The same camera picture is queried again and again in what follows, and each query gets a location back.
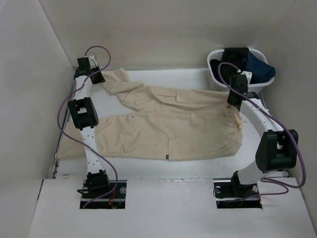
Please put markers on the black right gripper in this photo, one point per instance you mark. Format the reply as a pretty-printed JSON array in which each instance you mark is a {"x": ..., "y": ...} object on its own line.
[{"x": 229, "y": 101}]

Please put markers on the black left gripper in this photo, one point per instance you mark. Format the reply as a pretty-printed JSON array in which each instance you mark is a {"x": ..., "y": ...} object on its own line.
[{"x": 100, "y": 79}]

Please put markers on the beige drawstring trousers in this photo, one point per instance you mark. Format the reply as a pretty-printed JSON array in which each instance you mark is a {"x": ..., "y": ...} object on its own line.
[{"x": 168, "y": 123}]

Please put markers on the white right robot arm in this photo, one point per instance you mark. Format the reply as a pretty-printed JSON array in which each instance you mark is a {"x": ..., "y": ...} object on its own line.
[{"x": 277, "y": 147}]

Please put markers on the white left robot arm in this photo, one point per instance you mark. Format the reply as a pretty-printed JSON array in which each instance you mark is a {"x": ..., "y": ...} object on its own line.
[{"x": 85, "y": 119}]

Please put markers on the navy blue trousers in basket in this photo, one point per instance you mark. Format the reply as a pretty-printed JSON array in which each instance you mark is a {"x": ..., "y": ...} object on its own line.
[{"x": 261, "y": 71}]

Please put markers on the black trousers in basket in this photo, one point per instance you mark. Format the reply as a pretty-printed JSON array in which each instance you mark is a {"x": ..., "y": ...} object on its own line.
[{"x": 230, "y": 67}]

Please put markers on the white plastic laundry basket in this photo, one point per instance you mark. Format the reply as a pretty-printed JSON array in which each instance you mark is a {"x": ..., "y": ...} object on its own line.
[{"x": 217, "y": 86}]

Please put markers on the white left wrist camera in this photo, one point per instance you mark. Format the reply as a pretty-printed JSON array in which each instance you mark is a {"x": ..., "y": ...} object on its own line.
[{"x": 93, "y": 62}]

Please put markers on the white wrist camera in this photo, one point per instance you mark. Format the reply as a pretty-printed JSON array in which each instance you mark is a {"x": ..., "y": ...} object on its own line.
[
  {"x": 93, "y": 62},
  {"x": 248, "y": 74}
]

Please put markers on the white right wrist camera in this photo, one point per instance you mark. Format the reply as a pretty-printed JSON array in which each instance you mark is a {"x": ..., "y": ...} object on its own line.
[{"x": 248, "y": 74}]

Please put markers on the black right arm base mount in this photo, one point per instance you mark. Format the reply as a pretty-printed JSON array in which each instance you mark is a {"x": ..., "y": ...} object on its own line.
[{"x": 229, "y": 196}]

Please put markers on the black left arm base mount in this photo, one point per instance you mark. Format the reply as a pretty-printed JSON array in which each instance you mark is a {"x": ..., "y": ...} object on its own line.
[{"x": 103, "y": 199}]

